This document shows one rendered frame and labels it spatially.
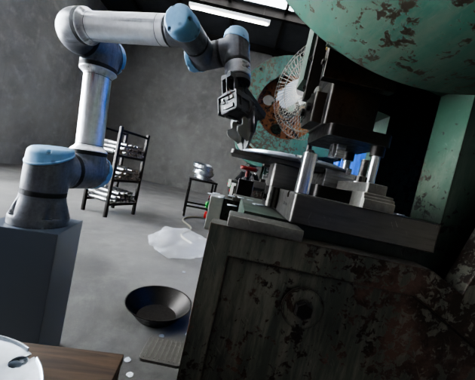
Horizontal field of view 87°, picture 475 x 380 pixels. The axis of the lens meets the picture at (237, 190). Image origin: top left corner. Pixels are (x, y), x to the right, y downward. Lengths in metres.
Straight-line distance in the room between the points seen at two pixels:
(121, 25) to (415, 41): 0.67
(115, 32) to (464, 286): 0.98
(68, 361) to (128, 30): 0.74
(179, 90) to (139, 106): 1.24
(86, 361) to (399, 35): 0.68
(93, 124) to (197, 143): 6.55
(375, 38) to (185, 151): 7.18
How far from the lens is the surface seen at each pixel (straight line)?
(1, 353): 0.56
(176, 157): 7.55
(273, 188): 0.67
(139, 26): 0.80
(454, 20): 0.40
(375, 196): 0.54
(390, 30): 0.43
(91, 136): 0.99
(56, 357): 0.59
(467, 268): 0.67
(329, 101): 0.71
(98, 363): 0.57
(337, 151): 0.75
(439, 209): 0.69
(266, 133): 2.07
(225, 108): 0.71
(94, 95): 1.01
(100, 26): 0.88
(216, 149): 7.38
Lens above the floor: 0.71
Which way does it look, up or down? 3 degrees down
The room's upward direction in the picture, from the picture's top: 12 degrees clockwise
